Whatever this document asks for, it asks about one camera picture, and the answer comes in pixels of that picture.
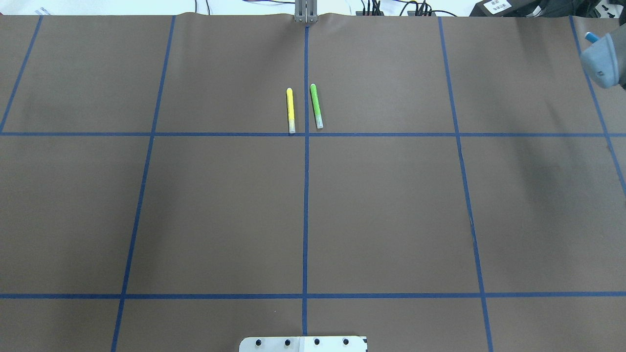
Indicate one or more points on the green highlighter pen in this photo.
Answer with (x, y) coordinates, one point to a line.
(316, 106)

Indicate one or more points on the aluminium frame post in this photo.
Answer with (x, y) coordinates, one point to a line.
(305, 11)

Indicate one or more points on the blue highlighter pen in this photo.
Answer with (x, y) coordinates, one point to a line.
(591, 37)

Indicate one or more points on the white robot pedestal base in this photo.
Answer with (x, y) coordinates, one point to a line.
(304, 344)

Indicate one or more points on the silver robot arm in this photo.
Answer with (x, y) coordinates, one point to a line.
(605, 59)

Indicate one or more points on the yellow highlighter pen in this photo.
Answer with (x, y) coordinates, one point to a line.
(291, 111)

